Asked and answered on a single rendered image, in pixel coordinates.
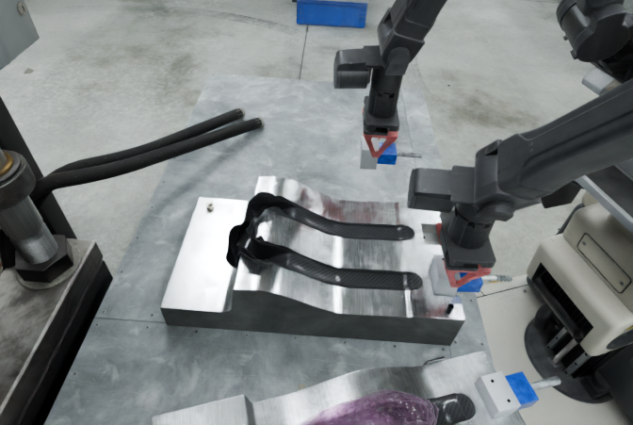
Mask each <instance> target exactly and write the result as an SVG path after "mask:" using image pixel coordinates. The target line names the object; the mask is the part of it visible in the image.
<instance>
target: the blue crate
mask: <svg viewBox="0 0 633 425"><path fill-rule="evenodd" d="M367 4H368V3H356V2H341V1H327V0H297V24H298V25H325V26H340V27H355V28H363V27H365V17H366V11H367Z"/></svg>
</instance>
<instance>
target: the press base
mask: <svg viewBox="0 0 633 425"><path fill-rule="evenodd" d="M112 280H113V277H112V275H111V273H110V271H109V269H108V267H107V265H106V262H105V261H104V260H101V262H100V264H99V266H98V268H97V270H96V271H95V273H94V275H93V277H92V279H91V281H90V283H89V285H88V287H87V289H86V291H85V293H84V295H83V297H82V299H81V301H80V303H79V304H78V306H77V308H76V309H75V311H74V313H73V316H72V318H71V320H70V322H69V324H68V326H67V328H66V330H65V332H64V334H63V336H62V337H61V339H60V340H59V342H58V344H57V347H56V349H55V351H54V353H53V355H52V357H51V359H50V361H49V362H48V364H47V366H46V368H45V370H44V372H43V373H42V375H41V378H40V380H39V382H38V384H37V386H36V387H35V389H34V391H33V393H32V395H31V397H30V399H29V401H28V403H27V405H26V407H25V409H24V411H23V413H22V414H21V416H20V418H19V420H18V422H17V424H16V425H43V424H44V422H45V420H46V418H47V417H48V415H49V413H50V411H51V409H52V406H53V404H54V402H55V400H56V398H57V395H58V393H59V391H60V389H61V387H62V385H63V383H64V381H65V379H66V377H67V375H68V373H69V371H70V368H71V366H72V364H73V361H74V359H75V357H76V355H77V354H78V352H79V349H80V347H81V345H82V343H83V341H84V339H85V337H86V335H87V333H88V330H89V327H90V325H91V324H92V322H93V320H94V318H95V316H96V313H97V311H98V309H99V307H100V305H101V303H102V301H103V299H104V297H105V295H106V292H107V290H108V288H109V286H110V284H111V282H112Z"/></svg>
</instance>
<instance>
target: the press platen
mask: <svg viewBox="0 0 633 425"><path fill-rule="evenodd" d="M2 151H3V153H4V155H5V156H6V158H7V163H6V165H5V166H4V168H3V169H1V170H0V212H1V211H3V210H5V209H8V208H11V207H13V206H15V205H16V204H18V203H20V202H21V201H23V200H24V199H25V198H26V197H27V196H28V195H29V194H30V193H31V192H32V190H33V189H34V187H35V185H36V178H35V175H34V173H33V172H32V170H31V169H30V167H29V165H28V163H27V161H26V160H25V158H24V157H23V156H22V155H21V154H19V153H16V152H13V151H8V150H2Z"/></svg>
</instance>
